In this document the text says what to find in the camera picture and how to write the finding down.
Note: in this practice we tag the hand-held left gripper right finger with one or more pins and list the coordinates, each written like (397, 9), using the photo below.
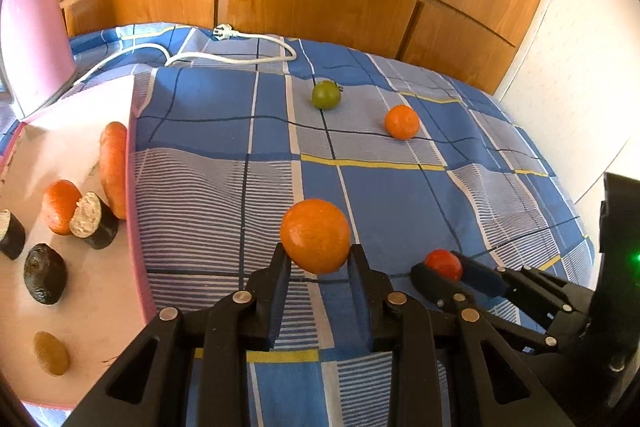
(362, 307)

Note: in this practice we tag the green tomato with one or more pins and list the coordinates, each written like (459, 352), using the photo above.
(326, 96)

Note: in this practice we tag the blue plaid bedsheet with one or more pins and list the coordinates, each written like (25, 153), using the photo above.
(225, 187)

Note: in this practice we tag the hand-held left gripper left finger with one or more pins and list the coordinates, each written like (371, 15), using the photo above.
(280, 302)

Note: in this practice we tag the red tomato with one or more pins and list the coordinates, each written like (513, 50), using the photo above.
(442, 263)

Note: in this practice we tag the dark avocado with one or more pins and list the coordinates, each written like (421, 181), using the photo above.
(45, 274)

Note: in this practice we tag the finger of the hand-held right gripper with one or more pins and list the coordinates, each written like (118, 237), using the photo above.
(482, 277)
(440, 289)

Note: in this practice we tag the black sushi roll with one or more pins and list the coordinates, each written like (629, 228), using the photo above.
(12, 239)
(97, 232)

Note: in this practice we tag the pink rimmed white tray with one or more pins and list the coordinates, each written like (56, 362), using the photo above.
(100, 287)

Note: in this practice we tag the small orange tangerine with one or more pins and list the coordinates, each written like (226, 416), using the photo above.
(401, 122)

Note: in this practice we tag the brown kiwi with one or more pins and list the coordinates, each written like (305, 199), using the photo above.
(51, 353)

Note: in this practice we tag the tangerine with green stem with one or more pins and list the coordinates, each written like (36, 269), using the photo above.
(59, 207)

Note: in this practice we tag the orange carrot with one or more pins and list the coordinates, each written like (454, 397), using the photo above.
(112, 167)

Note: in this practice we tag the yellowish orange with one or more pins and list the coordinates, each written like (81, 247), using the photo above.
(315, 234)

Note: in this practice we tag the pink electric kettle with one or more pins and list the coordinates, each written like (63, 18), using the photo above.
(35, 37)

